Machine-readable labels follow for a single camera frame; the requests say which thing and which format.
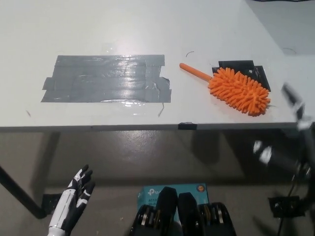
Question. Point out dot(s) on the grey duct tape patch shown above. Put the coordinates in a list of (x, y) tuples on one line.
[(105, 78)]

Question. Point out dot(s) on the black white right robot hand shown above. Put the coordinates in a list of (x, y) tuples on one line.
[(283, 157)]

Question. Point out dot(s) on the teal router box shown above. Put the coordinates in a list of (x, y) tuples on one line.
[(150, 194)]

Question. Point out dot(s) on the small black tape strip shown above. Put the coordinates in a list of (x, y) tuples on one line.
[(187, 126)]

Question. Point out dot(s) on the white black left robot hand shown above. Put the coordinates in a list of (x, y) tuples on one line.
[(73, 201)]

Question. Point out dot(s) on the orange microfiber duster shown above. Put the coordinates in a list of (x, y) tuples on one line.
[(236, 89)]

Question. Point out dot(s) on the black floor tape patch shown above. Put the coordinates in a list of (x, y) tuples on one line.
[(285, 206), (51, 204)]

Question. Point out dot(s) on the black table leg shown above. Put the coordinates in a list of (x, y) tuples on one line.
[(22, 194)]

